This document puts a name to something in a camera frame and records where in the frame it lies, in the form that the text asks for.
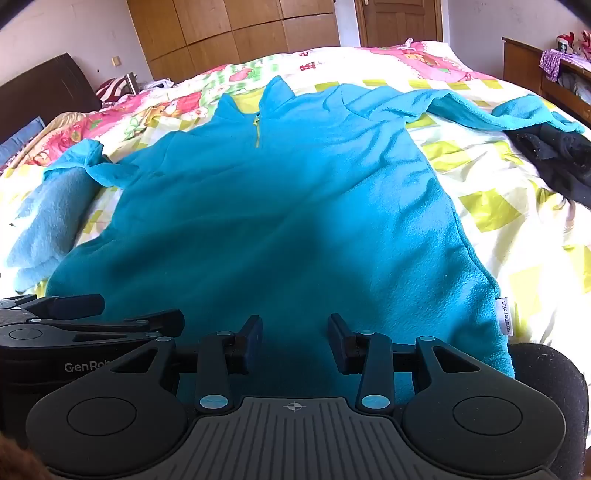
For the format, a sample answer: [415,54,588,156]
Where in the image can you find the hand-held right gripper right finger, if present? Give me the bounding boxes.
[327,314,483,414]

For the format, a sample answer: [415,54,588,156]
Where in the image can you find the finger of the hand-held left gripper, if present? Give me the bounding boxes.
[0,294,106,320]
[30,309,185,343]

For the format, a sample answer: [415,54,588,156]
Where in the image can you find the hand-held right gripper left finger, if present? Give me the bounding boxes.
[108,315,264,414]

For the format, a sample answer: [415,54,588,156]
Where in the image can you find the blue fleece sweater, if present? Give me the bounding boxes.
[6,76,585,404]

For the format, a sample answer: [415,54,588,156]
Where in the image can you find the black clothes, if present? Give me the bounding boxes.
[503,122,591,208]

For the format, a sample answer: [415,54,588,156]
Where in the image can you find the grey clothes pile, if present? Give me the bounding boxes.
[558,69,591,95]

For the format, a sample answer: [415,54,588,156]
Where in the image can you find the blue pillow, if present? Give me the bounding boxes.
[0,116,47,162]

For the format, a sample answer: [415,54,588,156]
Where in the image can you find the dark wooden headboard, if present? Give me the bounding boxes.
[0,52,101,144]

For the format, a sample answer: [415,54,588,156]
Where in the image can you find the dark cloth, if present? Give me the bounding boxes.
[508,343,591,480]

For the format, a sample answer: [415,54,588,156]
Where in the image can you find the red white striped pillow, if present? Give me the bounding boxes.
[96,75,134,104]

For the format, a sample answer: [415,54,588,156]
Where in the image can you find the printed checked bed blanket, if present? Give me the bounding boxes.
[0,41,591,352]

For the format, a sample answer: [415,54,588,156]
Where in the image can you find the wooden wardrobe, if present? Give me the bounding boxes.
[127,0,340,83]

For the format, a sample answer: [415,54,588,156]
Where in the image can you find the wooden door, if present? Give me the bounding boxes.
[358,0,444,47]

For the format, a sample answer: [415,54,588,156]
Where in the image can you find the wooden dresser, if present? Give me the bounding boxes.
[502,37,591,127]

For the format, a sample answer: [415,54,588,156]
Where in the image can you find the purple patterned cloth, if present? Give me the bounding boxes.
[539,48,573,83]

